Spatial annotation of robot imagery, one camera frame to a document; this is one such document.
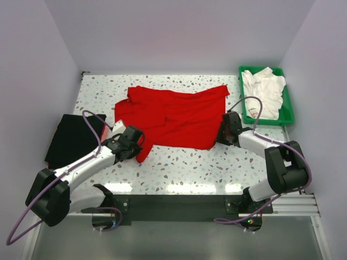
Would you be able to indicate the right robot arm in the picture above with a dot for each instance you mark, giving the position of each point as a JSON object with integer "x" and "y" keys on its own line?
{"x": 286, "y": 168}

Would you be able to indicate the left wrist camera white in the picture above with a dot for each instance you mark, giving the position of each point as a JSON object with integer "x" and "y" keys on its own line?
{"x": 118, "y": 127}

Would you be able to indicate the aluminium frame rail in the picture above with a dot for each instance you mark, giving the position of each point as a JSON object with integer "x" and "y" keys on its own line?
{"x": 296, "y": 204}

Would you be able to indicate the red t-shirt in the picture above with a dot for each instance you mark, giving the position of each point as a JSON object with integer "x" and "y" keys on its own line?
{"x": 173, "y": 119}

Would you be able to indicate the green plastic bin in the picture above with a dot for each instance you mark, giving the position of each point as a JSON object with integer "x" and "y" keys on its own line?
{"x": 286, "y": 116}

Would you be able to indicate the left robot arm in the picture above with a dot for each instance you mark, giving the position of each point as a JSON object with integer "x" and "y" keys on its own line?
{"x": 53, "y": 193}

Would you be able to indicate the white t-shirt in bin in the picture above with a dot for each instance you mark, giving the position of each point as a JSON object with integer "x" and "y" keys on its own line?
{"x": 264, "y": 91}

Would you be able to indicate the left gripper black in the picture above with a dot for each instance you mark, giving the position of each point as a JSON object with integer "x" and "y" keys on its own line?
{"x": 135, "y": 151}

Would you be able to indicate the black folded t-shirt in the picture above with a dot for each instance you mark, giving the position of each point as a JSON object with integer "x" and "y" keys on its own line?
{"x": 72, "y": 140}

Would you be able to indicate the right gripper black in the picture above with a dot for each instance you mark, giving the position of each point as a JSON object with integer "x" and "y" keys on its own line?
{"x": 219, "y": 138}

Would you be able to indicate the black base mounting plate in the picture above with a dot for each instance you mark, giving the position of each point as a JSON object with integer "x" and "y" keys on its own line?
{"x": 126, "y": 209}

